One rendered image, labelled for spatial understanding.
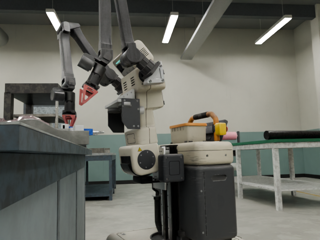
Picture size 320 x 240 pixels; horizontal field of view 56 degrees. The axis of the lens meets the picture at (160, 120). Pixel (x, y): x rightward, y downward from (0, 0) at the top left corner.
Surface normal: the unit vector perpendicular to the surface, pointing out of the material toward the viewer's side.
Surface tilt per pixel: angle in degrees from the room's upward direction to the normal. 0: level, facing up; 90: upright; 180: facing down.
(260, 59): 90
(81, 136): 90
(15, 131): 90
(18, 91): 90
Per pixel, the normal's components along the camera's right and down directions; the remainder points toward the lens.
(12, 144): 0.17, -0.11
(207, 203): 0.43, -0.11
